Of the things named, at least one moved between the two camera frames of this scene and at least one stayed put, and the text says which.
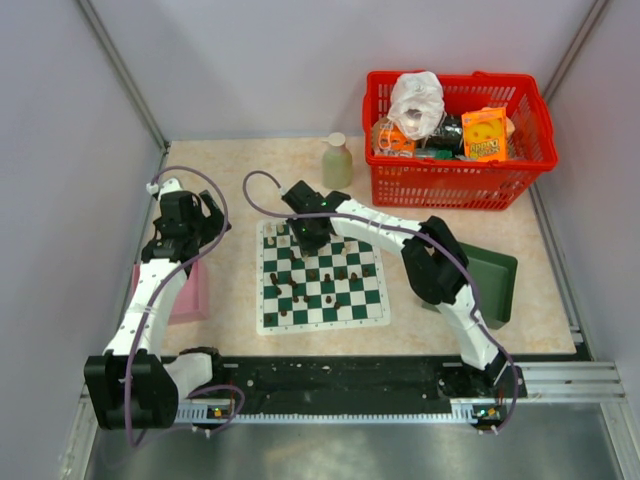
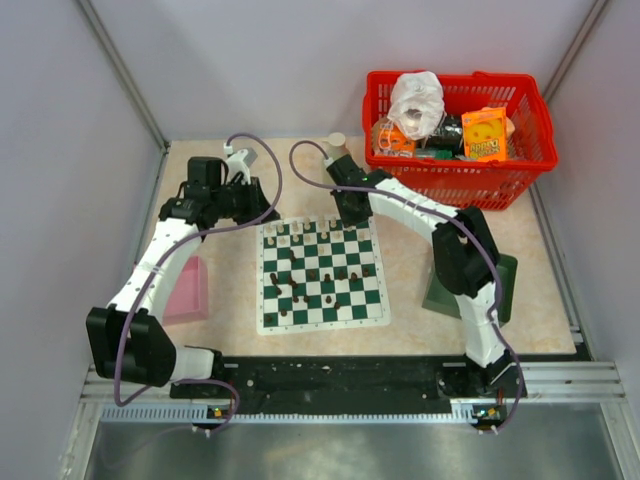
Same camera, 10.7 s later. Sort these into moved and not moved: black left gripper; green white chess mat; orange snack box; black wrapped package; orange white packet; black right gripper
Moved: black left gripper; black right gripper
Not moved: black wrapped package; green white chess mat; orange white packet; orange snack box
